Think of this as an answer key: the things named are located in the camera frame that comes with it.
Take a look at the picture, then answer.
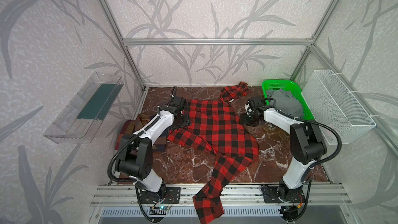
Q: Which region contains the folded multicolour plaid shirt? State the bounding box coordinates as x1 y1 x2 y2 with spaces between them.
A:
115 114 170 152

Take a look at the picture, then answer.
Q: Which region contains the aluminium frame crossbar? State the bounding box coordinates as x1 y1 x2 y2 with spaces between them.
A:
122 38 312 46

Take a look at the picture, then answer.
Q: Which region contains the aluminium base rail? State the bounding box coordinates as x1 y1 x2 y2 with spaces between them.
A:
91 183 353 207

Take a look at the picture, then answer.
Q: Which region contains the clear plastic wall tray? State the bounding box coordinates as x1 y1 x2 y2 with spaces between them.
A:
44 72 124 144

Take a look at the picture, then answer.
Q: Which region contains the right black corrugated cable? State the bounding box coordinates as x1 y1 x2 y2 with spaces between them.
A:
260 97 343 222

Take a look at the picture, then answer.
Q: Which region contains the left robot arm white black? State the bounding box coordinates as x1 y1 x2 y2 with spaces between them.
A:
107 96 191 195

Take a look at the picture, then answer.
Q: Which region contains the black mounting plate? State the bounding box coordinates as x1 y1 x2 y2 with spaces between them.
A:
260 185 306 204
138 186 181 204

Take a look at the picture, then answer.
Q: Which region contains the red black plaid shirt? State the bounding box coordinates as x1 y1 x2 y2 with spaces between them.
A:
168 82 259 224

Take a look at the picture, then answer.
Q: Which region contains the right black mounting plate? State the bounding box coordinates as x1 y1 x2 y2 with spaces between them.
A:
260 185 306 204

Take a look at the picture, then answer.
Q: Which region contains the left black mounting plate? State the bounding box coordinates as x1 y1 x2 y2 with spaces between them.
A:
138 186 181 204

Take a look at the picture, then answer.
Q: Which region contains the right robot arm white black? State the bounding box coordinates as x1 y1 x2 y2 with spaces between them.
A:
241 96 326 203

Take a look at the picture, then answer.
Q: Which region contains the green plastic basket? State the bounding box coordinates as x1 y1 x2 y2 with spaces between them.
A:
262 79 315 120

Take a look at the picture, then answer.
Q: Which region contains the grey shirt in basket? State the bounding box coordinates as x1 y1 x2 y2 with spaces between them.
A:
266 89 304 118

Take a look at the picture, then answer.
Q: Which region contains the white wire mesh basket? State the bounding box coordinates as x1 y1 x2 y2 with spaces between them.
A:
302 69 376 144

